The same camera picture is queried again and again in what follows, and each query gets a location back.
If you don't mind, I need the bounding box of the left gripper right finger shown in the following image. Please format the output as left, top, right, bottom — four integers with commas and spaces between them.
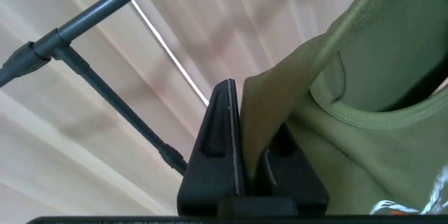
253, 124, 330, 217

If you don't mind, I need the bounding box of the green printed shirt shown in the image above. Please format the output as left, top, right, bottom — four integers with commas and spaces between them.
239, 0, 448, 216

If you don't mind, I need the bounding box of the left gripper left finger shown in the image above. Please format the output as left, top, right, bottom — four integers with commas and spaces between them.
176, 78, 246, 217

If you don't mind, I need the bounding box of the black clothes rack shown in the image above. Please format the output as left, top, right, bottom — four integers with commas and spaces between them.
0, 0, 188, 176

